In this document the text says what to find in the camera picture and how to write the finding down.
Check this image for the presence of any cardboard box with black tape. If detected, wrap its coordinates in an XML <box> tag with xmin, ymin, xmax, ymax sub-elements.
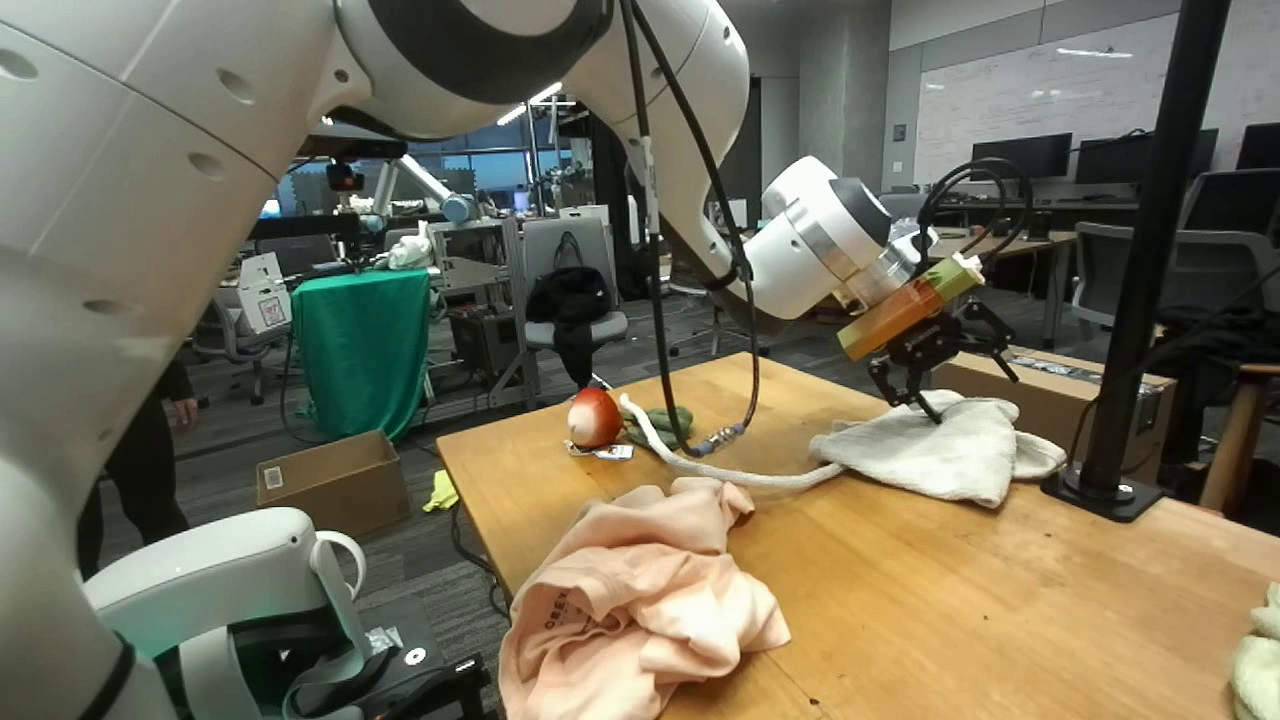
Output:
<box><xmin>931</xmin><ymin>341</ymin><xmax>1181</xmax><ymax>472</ymax></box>

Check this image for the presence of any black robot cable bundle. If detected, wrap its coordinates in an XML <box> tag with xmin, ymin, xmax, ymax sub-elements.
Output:
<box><xmin>611</xmin><ymin>0</ymin><xmax>1036</xmax><ymax>460</ymax></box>

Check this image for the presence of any person in dark clothes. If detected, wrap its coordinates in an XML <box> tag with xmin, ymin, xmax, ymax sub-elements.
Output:
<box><xmin>98</xmin><ymin>355</ymin><xmax>206</xmax><ymax>534</ymax></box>

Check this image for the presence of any white panel with print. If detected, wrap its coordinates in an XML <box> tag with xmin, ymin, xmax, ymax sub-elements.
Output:
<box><xmin>238</xmin><ymin>250</ymin><xmax>297</xmax><ymax>341</ymax></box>

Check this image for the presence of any yellow glove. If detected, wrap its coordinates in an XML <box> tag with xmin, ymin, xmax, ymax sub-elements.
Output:
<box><xmin>422</xmin><ymin>466</ymin><xmax>466</xmax><ymax>518</ymax></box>

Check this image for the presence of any peach cloth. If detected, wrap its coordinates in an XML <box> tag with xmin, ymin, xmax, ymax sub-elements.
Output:
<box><xmin>497</xmin><ymin>477</ymin><xmax>795</xmax><ymax>720</ymax></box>

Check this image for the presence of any black computer monitor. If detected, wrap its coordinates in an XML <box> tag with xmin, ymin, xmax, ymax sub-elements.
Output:
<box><xmin>1074</xmin><ymin>127</ymin><xmax>1221</xmax><ymax>192</ymax></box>
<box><xmin>1237</xmin><ymin>118</ymin><xmax>1280</xmax><ymax>173</ymax></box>
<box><xmin>970</xmin><ymin>133</ymin><xmax>1076</xmax><ymax>185</ymax></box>

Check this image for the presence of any wooden stool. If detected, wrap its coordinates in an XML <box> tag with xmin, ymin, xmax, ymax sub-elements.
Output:
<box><xmin>1198</xmin><ymin>361</ymin><xmax>1280</xmax><ymax>515</ymax></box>

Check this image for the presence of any grey office chair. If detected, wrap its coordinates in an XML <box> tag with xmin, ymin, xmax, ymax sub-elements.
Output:
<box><xmin>1074</xmin><ymin>169</ymin><xmax>1280</xmax><ymax>363</ymax></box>

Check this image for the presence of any long wooden desk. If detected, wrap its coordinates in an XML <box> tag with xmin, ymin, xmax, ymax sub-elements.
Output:
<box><xmin>931</xmin><ymin>227</ymin><xmax>1079</xmax><ymax>350</ymax></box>

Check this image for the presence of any black metal rail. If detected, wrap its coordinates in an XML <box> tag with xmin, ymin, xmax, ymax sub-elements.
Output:
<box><xmin>244</xmin><ymin>211</ymin><xmax>365</xmax><ymax>250</ymax></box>

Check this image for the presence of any white wall board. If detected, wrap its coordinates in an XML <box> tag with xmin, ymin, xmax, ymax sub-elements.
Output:
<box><xmin>913</xmin><ymin>12</ymin><xmax>1181</xmax><ymax>192</ymax></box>

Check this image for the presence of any thick white rope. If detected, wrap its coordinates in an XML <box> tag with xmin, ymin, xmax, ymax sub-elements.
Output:
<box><xmin>594</xmin><ymin>373</ymin><xmax>854</xmax><ymax>494</ymax></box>

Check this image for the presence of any green plush vegetable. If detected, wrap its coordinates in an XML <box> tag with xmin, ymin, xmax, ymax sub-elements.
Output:
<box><xmin>650</xmin><ymin>405</ymin><xmax>701</xmax><ymax>439</ymax></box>

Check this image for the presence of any small open cardboard box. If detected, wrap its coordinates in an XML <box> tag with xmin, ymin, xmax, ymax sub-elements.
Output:
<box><xmin>254</xmin><ymin>429</ymin><xmax>416</xmax><ymax>543</ymax></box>

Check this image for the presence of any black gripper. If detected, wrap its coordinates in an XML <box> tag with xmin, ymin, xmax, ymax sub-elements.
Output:
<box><xmin>874</xmin><ymin>294</ymin><xmax>1027</xmax><ymax>429</ymax></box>

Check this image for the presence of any black camera stand pole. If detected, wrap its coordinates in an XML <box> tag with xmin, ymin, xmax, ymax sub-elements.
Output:
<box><xmin>1042</xmin><ymin>0</ymin><xmax>1237</xmax><ymax>524</ymax></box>

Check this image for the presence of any white cabinet with logo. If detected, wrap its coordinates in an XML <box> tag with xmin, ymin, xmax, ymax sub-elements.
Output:
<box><xmin>512</xmin><ymin>211</ymin><xmax>627</xmax><ymax>316</ymax></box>

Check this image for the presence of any green fabric cover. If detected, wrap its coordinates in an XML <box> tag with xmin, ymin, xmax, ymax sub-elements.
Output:
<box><xmin>288</xmin><ymin>268</ymin><xmax>435</xmax><ymax>447</ymax></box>

